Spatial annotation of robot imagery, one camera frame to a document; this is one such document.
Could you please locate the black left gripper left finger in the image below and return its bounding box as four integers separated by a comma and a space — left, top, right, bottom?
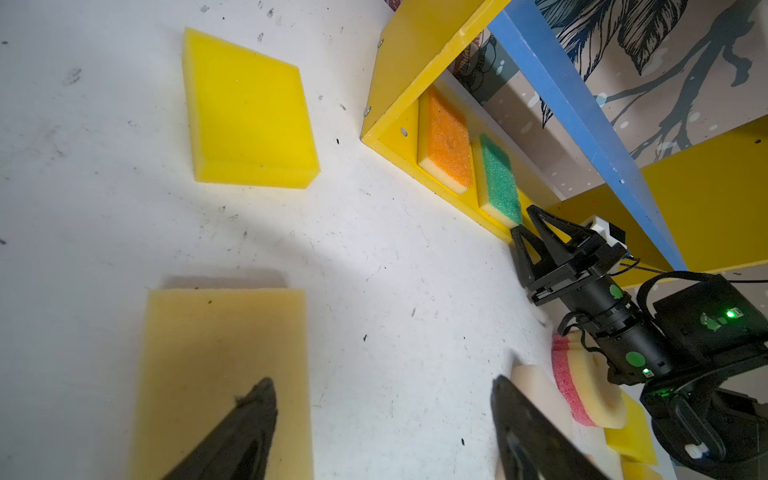
165, 377, 278, 480

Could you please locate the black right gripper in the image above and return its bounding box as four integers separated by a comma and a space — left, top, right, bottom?
511, 205, 675, 384

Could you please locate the yellow shelf with coloured boards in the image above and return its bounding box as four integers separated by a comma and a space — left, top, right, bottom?
361, 1, 767, 273

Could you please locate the bright yellow square sponge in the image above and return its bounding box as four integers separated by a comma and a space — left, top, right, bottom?
604, 393, 658, 466

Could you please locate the orange scrub sponge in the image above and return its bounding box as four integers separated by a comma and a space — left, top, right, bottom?
417, 86, 473, 195

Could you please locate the small yellow square sponge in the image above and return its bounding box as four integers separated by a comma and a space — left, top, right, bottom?
182, 28, 321, 189

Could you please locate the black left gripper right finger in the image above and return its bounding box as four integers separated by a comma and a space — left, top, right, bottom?
490, 375, 606, 480

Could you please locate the smiley face sponge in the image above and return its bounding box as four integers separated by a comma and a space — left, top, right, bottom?
551, 332, 627, 429

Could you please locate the yellow rectangular sponge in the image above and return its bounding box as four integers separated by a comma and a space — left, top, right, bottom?
621, 457, 663, 480

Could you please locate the green scrub sponge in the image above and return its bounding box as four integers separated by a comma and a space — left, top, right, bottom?
471, 134, 522, 229

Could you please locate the pale yellow sponge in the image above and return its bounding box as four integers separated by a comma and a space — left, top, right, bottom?
128, 288, 314, 479

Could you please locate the light pink sponge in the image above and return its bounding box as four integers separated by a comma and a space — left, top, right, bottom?
495, 365, 602, 479

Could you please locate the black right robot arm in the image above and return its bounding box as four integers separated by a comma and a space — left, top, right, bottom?
511, 206, 767, 479

